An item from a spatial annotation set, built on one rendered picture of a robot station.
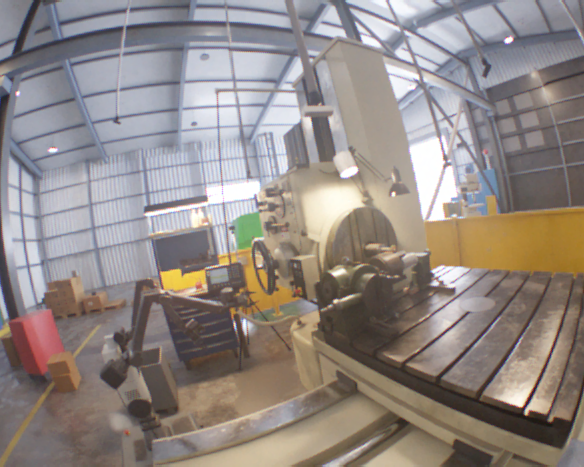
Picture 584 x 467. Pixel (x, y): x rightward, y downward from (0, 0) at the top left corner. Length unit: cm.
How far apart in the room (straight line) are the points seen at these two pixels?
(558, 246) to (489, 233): 91
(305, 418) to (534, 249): 284
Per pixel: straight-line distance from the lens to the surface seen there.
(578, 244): 322
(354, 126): 213
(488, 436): 92
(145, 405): 183
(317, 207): 162
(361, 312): 129
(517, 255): 337
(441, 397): 101
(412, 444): 111
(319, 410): 128
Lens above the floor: 157
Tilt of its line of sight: 3 degrees down
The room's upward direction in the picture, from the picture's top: 10 degrees counter-clockwise
